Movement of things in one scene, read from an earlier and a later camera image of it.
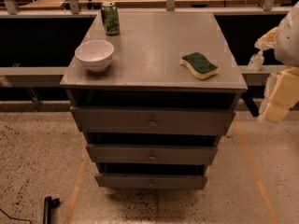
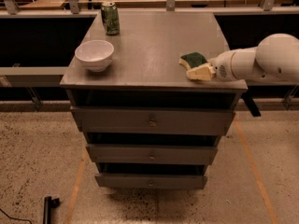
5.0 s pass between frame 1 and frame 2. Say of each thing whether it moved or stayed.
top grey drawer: stayed
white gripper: moved
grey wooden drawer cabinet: stayed
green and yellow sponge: stayed
